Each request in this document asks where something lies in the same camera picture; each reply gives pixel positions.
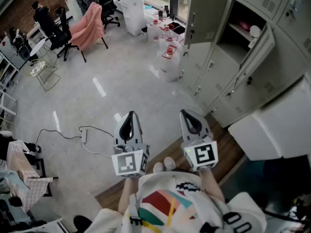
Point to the pink checkered cloth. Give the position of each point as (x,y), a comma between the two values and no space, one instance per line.
(22,173)

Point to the wooden plank platform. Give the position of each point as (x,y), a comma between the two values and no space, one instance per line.
(228,152)

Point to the white water dispenser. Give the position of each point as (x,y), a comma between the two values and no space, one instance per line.
(132,16)

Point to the person's left white shoe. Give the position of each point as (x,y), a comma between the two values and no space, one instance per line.
(158,167)

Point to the grey metal locker cabinet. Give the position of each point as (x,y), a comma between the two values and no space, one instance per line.
(255,86)

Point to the person's white patterned shirt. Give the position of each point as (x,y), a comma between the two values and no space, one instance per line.
(184,210)

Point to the black flat tray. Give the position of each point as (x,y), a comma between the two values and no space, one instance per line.
(176,28)

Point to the light blue box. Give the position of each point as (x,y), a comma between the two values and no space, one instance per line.
(148,7)

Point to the pink cloth on chair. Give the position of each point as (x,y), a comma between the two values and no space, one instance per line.
(87,28)

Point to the small white bin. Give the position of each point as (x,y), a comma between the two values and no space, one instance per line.
(144,34)

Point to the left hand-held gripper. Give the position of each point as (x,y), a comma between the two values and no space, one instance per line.
(126,162)

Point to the person's right white shoe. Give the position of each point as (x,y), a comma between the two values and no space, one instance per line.
(169,163)

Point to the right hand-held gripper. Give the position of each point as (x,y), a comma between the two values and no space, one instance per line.
(204,155)

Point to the large white box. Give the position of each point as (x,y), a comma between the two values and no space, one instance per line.
(274,127)

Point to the black flask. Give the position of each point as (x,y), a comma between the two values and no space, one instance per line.
(166,11)

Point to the person's left forearm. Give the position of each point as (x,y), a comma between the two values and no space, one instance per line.
(128,193)

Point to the white power strip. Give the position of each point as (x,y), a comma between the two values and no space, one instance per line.
(84,135)

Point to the pink container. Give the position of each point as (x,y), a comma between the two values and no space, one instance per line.
(244,25)

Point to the white shelf unit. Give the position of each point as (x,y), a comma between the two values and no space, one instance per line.
(71,6)

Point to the person's white shoe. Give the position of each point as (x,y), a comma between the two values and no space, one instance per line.
(158,167)
(169,163)

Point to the person's right forearm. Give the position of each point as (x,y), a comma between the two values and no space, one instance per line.
(211,186)

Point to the black office chair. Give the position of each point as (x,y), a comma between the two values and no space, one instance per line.
(108,4)
(62,35)

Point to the white paper tag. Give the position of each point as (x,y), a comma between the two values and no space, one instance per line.
(253,42)

